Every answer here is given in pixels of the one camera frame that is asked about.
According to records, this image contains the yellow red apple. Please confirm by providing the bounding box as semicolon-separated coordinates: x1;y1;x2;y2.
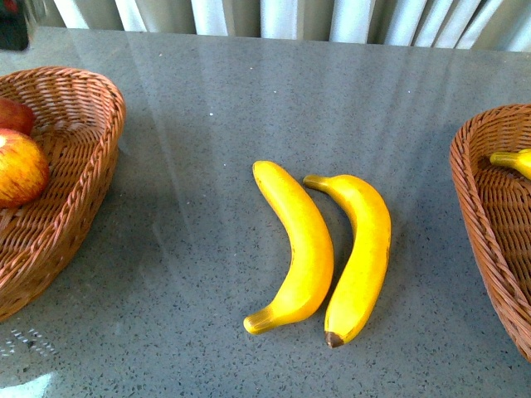
1;129;50;208

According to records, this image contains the left brown wicker basket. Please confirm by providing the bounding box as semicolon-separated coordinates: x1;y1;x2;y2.
1;66;126;320

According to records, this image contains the yellow banana with cut stem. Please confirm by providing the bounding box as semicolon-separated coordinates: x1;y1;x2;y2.
243;160;334;335

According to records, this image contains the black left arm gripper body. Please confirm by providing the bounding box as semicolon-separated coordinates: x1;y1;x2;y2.
0;0;29;51

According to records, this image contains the right brown wicker basket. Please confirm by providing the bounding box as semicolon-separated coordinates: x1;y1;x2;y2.
449;104;530;359

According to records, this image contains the yellow banana in basket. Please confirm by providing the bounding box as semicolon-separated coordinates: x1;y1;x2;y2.
490;148;531;179

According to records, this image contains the white pleated curtain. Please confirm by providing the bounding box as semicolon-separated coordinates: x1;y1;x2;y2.
24;0;530;52

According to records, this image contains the yellow banana with brown tip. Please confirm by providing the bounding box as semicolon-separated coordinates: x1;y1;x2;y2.
303;174;392;348

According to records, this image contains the brown wicker basket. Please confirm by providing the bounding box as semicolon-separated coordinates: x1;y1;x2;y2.
449;104;530;359
1;66;126;320

